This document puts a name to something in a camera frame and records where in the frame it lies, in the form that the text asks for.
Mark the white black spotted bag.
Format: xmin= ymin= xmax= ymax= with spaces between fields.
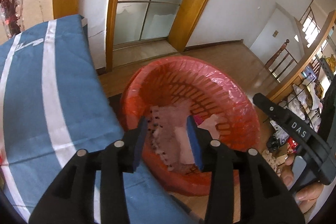
xmin=147 ymin=104 xmax=190 ymax=174

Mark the blue white striped tablecloth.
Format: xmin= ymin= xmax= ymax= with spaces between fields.
xmin=0 ymin=13 xmax=200 ymax=224

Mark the glass vase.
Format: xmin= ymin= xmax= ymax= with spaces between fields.
xmin=1 ymin=0 xmax=25 ymax=39

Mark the clear plastic bag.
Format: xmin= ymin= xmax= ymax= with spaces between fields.
xmin=174 ymin=114 xmax=220 ymax=165

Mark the right hand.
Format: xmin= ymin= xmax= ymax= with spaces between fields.
xmin=280 ymin=153 xmax=326 ymax=214

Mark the wooden stair railing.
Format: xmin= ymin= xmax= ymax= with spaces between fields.
xmin=264 ymin=39 xmax=298 ymax=83

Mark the red lined trash basket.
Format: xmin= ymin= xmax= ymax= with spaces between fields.
xmin=120 ymin=56 xmax=260 ymax=196

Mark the cluttered metal shelf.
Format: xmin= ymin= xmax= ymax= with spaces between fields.
xmin=266 ymin=54 xmax=335 ymax=152

